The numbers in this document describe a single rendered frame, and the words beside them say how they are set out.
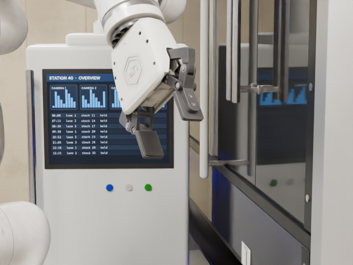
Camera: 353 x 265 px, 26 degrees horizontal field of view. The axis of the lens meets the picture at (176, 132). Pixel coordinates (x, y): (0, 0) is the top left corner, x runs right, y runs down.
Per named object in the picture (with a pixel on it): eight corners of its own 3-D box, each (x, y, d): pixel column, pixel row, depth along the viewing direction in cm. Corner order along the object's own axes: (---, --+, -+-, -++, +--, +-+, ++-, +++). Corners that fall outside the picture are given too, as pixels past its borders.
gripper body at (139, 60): (94, 49, 105) (115, 119, 100) (132, 2, 98) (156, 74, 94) (138, 55, 110) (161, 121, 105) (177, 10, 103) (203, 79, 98)
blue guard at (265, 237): (162, 162, 342) (162, 121, 339) (310, 339, 153) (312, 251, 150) (161, 162, 342) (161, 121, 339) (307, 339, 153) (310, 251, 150)
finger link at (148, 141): (119, 124, 103) (133, 167, 101) (131, 112, 101) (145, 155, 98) (138, 125, 105) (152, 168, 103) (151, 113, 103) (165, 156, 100)
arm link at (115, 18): (89, 35, 105) (94, 52, 104) (121, -6, 100) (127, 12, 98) (138, 41, 111) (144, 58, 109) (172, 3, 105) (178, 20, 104)
